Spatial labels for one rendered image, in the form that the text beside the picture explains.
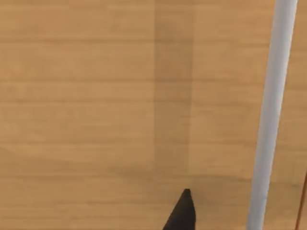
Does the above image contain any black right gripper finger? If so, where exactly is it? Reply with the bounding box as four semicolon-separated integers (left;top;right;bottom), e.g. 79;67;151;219
162;188;196;230

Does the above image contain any wooden door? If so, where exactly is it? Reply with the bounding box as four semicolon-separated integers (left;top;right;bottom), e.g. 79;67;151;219
0;0;307;230

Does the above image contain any long metal handle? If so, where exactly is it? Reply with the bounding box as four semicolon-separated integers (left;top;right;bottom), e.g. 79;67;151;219
246;0;298;230

